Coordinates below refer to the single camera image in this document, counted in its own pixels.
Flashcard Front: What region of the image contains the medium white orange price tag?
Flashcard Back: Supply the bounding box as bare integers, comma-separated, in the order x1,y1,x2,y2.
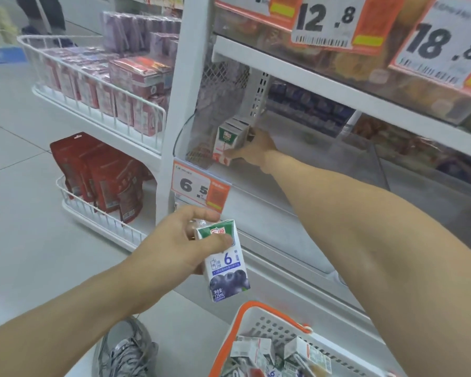
290,0,368,50

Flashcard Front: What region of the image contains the row of red packaged foods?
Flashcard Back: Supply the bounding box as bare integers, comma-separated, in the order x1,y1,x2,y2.
352,114,471,186

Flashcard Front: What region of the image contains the row of yellow packaged foods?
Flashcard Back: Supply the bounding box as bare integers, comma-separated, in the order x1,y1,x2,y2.
215,7,471,127

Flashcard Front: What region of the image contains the stack of pink boxes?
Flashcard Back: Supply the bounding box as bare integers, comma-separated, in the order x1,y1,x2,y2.
42,48,174,137

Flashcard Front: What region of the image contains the grey sneaker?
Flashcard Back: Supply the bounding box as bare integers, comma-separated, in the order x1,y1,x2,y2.
92,315,160,377

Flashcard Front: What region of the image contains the white refrigerated display case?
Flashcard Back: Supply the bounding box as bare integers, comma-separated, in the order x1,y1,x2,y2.
155,0,471,377

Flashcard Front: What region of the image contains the row of blue white bottles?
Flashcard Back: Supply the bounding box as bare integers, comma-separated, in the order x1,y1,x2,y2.
266,81,357,138

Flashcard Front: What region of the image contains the blueberry juice carton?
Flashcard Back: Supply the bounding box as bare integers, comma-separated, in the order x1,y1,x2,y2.
195,220,251,303

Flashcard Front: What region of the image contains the person's right hand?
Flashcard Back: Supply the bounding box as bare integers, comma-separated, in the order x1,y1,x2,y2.
224,127,279,175

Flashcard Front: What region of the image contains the large white orange price tag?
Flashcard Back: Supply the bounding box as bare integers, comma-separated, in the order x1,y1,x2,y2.
389,0,471,91

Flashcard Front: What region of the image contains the red white juice carton pack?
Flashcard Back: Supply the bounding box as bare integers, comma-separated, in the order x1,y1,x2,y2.
212,116,256,166

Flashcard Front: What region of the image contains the blue floor sign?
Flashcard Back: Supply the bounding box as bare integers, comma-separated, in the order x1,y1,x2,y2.
0,47,29,66

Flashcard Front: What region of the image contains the stack of purple boxes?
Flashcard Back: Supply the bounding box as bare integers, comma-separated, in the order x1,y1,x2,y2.
101,11,182,56

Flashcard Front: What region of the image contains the person's right forearm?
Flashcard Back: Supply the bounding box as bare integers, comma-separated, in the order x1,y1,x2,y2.
260,149,471,377

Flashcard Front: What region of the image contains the person's left forearm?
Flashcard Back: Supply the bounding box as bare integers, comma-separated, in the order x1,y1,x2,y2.
0,247,169,377

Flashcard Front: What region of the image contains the white wire rack shelf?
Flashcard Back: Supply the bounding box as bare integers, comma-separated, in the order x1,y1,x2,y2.
56,176,149,252
17,35,168,156

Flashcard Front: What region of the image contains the person's left hand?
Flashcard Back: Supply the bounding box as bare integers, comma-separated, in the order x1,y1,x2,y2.
135,205,234,301

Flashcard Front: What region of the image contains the small orange white price tag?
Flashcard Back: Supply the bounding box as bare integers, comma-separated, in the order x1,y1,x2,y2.
170,159,232,213

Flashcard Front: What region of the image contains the row of red pouches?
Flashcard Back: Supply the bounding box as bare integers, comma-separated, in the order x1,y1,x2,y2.
49,132,145,225

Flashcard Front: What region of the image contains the white basket with orange handle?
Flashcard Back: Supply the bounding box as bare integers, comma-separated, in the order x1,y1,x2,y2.
208,301,402,377

